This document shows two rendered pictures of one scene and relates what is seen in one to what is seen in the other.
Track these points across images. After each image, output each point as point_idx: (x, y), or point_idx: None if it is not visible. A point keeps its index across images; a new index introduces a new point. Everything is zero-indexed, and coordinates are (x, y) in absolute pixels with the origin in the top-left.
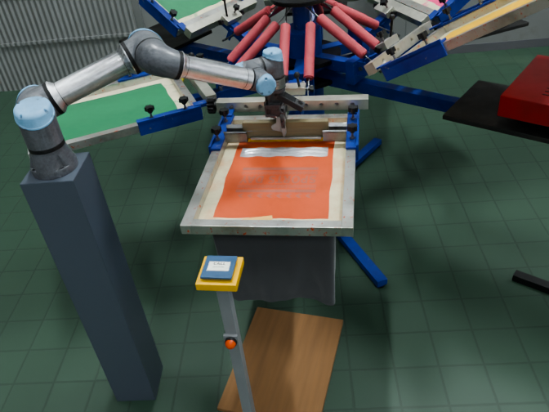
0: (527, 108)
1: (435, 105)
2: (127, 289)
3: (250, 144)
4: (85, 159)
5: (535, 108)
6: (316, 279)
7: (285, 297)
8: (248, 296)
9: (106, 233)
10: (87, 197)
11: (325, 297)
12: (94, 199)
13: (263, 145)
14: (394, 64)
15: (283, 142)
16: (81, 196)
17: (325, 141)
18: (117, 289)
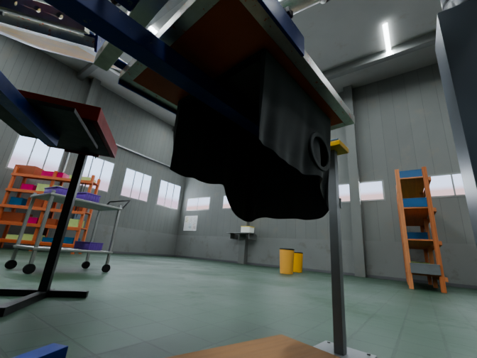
0: (103, 121)
1: (13, 95)
2: (470, 189)
3: (242, 52)
4: (436, 24)
5: (105, 122)
6: (256, 196)
7: (278, 214)
8: (309, 214)
9: (451, 101)
10: (440, 62)
11: (252, 214)
12: (442, 62)
13: (231, 64)
14: (103, 42)
15: (209, 71)
16: (438, 62)
17: (179, 91)
18: (461, 170)
